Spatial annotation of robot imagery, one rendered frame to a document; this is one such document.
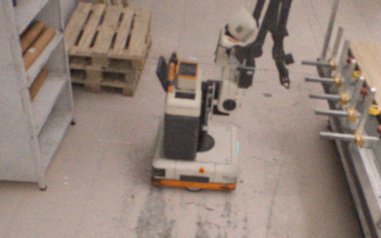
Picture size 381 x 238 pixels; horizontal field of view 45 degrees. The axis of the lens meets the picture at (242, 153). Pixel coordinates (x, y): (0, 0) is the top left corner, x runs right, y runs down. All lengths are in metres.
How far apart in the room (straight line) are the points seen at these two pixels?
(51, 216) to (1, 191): 0.47
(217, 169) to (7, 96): 1.51
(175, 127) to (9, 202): 1.32
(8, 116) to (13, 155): 0.34
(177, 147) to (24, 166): 1.10
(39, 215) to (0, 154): 0.50
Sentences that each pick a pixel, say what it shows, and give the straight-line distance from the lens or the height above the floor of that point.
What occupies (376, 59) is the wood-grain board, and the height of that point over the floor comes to 0.90.
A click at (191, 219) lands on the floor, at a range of 3.47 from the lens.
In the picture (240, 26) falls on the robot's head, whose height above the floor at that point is 1.33.
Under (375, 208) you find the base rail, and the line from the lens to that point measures 2.85.
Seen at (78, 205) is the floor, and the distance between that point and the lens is 3.61.
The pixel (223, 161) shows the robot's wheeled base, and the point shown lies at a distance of 3.55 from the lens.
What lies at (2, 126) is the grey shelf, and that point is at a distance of 3.48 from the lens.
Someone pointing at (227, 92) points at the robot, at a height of 0.83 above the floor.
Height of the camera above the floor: 2.52
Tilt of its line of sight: 38 degrees down
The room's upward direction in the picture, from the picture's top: 9 degrees clockwise
